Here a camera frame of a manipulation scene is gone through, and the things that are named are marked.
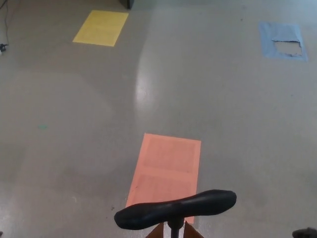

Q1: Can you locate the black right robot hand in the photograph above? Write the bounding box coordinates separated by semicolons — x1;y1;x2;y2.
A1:
292;227;317;238

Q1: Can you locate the orange paper sheet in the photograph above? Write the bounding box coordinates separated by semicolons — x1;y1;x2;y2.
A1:
125;132;202;225

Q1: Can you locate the torn blue paper sheet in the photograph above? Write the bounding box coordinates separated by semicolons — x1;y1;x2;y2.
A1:
259;21;309;62

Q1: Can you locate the yellow paper sheet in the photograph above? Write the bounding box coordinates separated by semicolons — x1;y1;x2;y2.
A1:
72;9;129;47

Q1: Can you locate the black cabinet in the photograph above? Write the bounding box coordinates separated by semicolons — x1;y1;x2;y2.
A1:
119;0;136;10

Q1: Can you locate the thin black cable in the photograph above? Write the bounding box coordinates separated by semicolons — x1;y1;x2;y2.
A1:
0;0;10;47

